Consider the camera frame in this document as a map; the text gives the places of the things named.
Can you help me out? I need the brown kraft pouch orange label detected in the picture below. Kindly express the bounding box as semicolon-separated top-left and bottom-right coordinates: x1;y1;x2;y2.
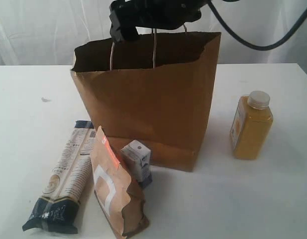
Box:
91;127;149;239

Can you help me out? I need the orange juice bottle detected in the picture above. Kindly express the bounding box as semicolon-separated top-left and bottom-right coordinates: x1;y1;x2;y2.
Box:
230;91;273;160

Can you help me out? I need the brown paper bag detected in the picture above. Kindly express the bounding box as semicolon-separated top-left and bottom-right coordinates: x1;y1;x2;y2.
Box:
71;32;221;172

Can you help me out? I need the long pasta package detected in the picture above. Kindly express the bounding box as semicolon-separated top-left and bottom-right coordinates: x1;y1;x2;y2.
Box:
22;120;96;235

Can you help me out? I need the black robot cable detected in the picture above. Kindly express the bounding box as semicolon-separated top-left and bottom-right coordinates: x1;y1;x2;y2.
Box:
207;0;307;51

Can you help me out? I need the small grey carton box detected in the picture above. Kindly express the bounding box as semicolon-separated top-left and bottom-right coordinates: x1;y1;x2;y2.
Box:
120;140;152;189

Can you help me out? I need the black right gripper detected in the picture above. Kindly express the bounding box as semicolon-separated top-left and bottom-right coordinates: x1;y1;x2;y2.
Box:
109;0;202;43

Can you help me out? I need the white backdrop curtain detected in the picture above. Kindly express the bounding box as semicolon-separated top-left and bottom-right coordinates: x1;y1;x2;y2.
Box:
0;0;307;72

